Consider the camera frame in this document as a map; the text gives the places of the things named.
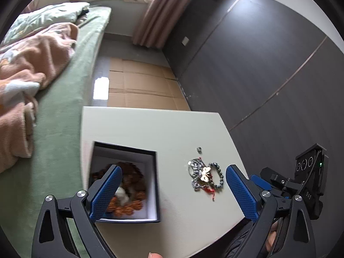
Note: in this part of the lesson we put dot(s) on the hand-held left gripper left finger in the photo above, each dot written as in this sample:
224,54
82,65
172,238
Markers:
106,190

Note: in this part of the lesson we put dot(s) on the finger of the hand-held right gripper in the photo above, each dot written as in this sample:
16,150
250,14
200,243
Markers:
260,182

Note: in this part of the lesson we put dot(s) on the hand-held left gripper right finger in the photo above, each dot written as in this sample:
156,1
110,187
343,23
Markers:
242,190

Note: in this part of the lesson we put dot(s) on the wooden butterfly pendant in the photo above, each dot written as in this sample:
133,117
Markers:
205,173

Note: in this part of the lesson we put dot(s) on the black jewelry box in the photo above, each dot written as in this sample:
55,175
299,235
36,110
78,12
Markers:
151,164

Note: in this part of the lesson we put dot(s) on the person's right hand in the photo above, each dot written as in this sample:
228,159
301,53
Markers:
271,236

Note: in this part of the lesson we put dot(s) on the person's left hand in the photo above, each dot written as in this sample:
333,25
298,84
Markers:
154,255

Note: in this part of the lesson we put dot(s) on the white stone pendant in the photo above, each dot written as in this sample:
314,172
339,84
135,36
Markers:
121,194

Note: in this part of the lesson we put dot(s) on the white low table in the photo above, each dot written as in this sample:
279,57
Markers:
161,129

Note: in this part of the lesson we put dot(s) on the bed with green sheet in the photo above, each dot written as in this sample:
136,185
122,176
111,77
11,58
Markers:
67,113

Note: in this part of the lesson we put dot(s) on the flattened cardboard sheet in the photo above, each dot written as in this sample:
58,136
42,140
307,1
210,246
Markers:
139,86

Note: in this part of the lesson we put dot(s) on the pink fleece blanket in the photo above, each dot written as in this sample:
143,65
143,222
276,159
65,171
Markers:
40,53

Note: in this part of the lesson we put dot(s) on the dark cloth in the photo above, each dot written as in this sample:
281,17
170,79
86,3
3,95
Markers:
82,14

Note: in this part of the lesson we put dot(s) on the light floral quilt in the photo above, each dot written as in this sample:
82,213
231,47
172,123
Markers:
45,16

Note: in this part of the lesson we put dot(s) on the pink curtain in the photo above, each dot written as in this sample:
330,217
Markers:
161,13

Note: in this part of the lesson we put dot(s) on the white wall socket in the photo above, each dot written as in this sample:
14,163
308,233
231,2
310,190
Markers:
185,41

